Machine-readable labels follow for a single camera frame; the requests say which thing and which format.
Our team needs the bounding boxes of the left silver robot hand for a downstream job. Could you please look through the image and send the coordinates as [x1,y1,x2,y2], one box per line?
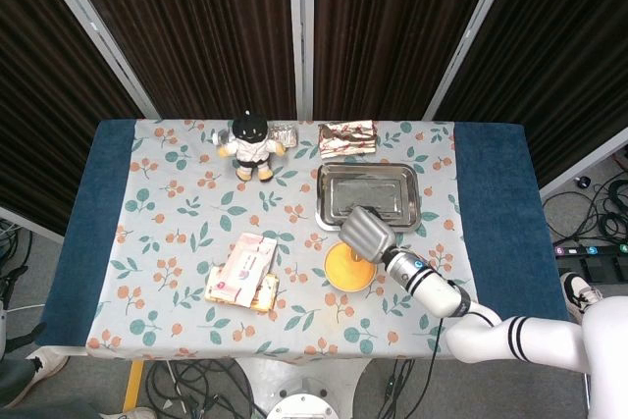
[0,265,48,360]

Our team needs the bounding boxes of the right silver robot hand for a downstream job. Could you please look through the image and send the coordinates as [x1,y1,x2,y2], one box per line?
[338,205,398,265]

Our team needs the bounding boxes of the round white robot base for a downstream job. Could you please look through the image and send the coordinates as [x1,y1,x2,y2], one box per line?
[267,379,340,419]

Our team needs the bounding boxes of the yellow bowl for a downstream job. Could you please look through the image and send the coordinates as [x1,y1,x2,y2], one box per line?
[323,240,379,292]

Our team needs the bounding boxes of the white sneaker with black patch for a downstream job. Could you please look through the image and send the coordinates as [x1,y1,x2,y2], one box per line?
[26,347,71,389]

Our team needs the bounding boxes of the rectangular metal tray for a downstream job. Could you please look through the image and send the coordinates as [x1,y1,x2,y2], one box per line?
[315,162,424,234]

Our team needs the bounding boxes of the yellow strip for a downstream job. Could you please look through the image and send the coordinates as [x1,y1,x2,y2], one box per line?
[123,359,145,410]

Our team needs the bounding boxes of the yellow white snack packet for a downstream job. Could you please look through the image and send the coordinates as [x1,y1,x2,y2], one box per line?
[203,265,282,314]

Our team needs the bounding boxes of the pink-white snack package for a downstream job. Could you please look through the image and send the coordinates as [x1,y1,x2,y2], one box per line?
[215,232,279,306]

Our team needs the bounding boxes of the silver foil packet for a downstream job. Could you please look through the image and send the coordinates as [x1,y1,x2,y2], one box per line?
[268,122,299,148]

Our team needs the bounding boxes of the white shoe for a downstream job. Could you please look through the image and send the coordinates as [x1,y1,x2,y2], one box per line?
[100,405,158,419]

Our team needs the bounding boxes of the blue table cover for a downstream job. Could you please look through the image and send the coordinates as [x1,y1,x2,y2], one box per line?
[33,118,576,357]

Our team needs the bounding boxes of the black-headed plush doll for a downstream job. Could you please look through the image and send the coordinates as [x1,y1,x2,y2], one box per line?
[218,110,287,183]

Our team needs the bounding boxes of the floral tablecloth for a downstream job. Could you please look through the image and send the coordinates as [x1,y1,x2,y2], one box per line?
[84,118,490,360]

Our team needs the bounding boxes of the brown fabric divider panel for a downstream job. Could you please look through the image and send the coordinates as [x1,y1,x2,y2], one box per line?
[299,0,521,121]
[0,0,148,242]
[424,0,628,197]
[28,0,301,121]

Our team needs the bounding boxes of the black power strip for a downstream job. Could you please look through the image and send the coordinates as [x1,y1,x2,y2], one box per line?
[552,242,628,259]

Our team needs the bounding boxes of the white table pedestal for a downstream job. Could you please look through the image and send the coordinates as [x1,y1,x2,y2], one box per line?
[234,356,370,419]

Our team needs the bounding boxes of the black cable bundle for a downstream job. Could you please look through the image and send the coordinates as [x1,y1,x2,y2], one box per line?
[542,153,628,246]
[144,358,269,419]

